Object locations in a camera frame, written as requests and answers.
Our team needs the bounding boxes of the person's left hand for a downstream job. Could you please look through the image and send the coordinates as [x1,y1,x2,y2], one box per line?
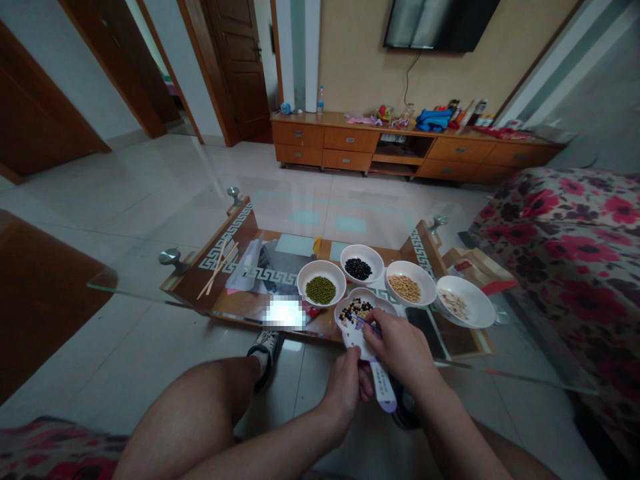
[322,345,375,427]

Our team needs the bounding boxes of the person's right hand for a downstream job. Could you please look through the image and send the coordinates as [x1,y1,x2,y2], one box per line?
[362,308,442,396]

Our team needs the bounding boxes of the person's right index finger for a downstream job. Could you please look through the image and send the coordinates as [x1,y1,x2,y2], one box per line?
[369,308,404,329]

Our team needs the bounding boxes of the person's left fingers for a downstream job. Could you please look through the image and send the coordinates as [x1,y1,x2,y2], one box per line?
[357,367,375,404]

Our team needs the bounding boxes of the person's right thumb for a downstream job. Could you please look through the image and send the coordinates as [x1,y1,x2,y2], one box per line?
[362,322,389,359]

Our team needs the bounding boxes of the thin blue tweezers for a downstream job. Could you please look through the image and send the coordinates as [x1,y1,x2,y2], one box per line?
[351,314,384,335]

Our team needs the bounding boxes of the white scoop-shaped dish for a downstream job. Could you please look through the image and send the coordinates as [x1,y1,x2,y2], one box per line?
[333,287,399,414]

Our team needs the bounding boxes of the white bowl of soybeans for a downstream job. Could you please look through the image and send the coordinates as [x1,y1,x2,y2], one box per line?
[384,260,438,307]

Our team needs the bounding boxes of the mixed beans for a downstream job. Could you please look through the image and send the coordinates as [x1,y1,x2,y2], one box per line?
[339,297,375,329]

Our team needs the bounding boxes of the black phone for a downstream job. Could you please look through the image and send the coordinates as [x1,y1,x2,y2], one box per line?
[405,306,452,362]

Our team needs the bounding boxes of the white bowl of black beans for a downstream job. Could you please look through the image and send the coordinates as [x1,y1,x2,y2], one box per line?
[340,243,385,287]

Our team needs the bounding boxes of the white bowl of green beans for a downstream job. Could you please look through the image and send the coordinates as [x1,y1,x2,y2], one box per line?
[297,259,347,308]

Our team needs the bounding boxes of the white bowl of pale beans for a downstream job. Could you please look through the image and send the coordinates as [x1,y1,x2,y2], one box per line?
[433,275,497,330]

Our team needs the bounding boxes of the cardboard box with red label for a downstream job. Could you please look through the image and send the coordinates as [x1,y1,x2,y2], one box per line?
[442,247,519,297]

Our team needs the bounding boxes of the wooden chopstick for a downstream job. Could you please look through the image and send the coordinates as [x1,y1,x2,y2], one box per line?
[196,242,241,301]
[203,239,229,295]

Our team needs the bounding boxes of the glass and wood coffee table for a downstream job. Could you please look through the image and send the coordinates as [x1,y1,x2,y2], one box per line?
[87,185,601,397]

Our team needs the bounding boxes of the person's legs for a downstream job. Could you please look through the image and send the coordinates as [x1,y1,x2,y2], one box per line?
[112,329,561,480]

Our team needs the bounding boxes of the wooden television cabinet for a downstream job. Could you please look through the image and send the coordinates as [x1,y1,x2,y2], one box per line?
[269,85,569,186]

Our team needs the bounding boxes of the floral sofa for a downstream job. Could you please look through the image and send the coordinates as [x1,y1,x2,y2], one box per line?
[469,167,640,453]

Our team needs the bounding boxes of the brown wooden door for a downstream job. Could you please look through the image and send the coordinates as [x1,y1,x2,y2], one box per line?
[59,0,182,141]
[201,0,274,147]
[0,19,113,186]

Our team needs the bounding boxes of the floral seat cushion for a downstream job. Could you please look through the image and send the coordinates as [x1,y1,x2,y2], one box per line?
[0,416,132,480]

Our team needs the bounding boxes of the dark wooden cabinet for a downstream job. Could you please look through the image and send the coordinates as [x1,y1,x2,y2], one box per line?
[0,209,119,407]

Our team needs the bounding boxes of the wall-mounted television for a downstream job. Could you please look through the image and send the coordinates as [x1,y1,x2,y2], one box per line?
[383,0,501,55]

